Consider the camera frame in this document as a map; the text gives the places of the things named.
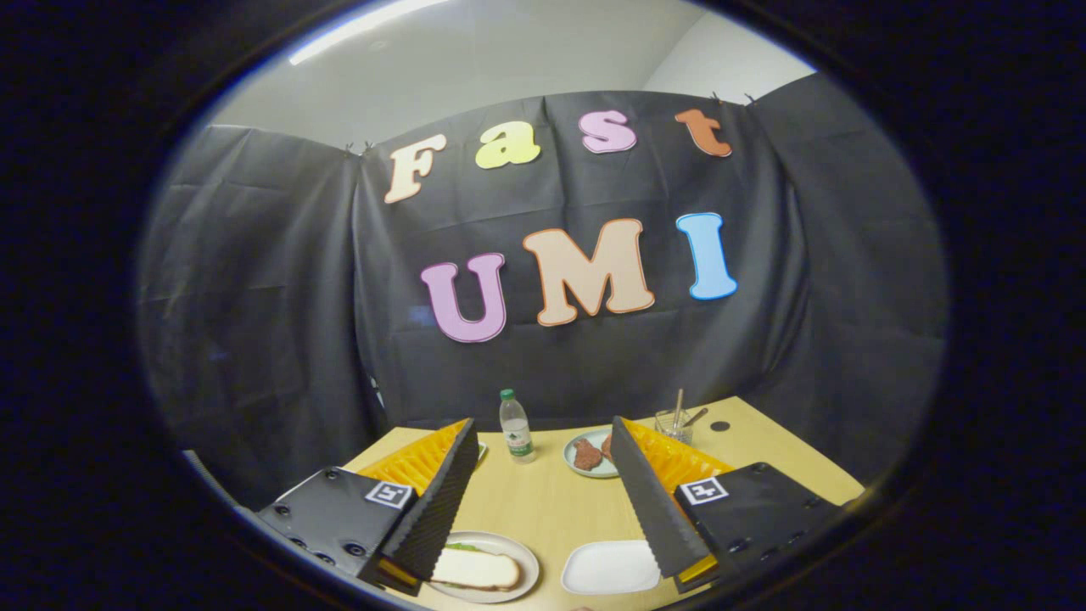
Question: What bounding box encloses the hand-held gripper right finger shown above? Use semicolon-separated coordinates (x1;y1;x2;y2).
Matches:
609;416;849;595

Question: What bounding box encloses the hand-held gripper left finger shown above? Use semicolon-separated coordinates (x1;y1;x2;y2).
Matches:
255;418;480;597

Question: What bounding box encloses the clear utensil holder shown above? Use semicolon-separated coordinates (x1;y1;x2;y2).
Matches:
654;409;694;446

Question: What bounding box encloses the white rounded square plate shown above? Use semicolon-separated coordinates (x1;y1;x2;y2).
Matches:
561;540;663;596

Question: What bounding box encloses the white round plate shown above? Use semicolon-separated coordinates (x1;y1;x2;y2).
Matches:
427;531;540;604

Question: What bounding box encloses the pale blue round plate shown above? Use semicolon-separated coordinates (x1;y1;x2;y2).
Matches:
563;429;620;479

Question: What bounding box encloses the clear water bottle green cap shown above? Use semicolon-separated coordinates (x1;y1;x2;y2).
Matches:
499;389;537;464

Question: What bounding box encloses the black backdrop cloth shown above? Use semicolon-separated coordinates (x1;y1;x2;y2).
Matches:
136;72;949;510

